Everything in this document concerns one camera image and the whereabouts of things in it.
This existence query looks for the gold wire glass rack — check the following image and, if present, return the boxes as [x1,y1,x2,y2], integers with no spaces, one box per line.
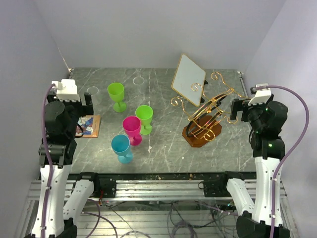
[170,72,249,148]

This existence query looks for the green wine glass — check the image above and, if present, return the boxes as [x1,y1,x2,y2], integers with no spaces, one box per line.
[107,82,126,113]
[135,105,153,135]

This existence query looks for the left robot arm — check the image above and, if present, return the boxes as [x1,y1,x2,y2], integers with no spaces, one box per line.
[27,92,101,238]

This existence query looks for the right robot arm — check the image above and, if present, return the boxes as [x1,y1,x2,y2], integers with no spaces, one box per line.
[218,98,290,238]

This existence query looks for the blue wine glass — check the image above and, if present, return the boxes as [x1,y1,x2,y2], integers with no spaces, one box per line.
[111,134,133,164]

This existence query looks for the pink wine glass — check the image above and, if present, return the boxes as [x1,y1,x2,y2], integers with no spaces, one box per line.
[122,116,142,146]

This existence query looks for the orange picture card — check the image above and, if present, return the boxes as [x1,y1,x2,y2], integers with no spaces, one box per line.
[76,115,101,138]

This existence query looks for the clear glass near left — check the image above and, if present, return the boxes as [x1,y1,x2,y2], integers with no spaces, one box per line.
[86,86,99,96]

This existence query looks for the clear glass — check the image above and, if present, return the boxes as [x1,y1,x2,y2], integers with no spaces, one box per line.
[86,86,99,96]
[133,76,145,86]

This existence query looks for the gold framed mirror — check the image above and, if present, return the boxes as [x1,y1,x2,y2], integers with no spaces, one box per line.
[171,54,206,107]

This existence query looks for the clear glass at back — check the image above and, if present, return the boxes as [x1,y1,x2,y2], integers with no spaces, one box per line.
[133,76,145,86]

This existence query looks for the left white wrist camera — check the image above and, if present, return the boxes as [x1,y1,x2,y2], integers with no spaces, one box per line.
[52,79,80,102]

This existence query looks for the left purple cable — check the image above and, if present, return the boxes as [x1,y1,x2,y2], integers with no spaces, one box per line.
[39,83,58,238]

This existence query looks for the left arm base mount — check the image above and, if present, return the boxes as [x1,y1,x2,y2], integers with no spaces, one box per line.
[77,172,116,198]

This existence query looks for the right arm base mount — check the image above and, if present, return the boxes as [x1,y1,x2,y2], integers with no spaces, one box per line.
[198,171,243,197]

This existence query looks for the aluminium frame rail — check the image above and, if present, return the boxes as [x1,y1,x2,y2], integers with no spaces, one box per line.
[26,178,289,202]

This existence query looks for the loose cables under table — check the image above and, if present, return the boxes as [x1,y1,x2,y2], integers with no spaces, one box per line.
[56,198,248,238]

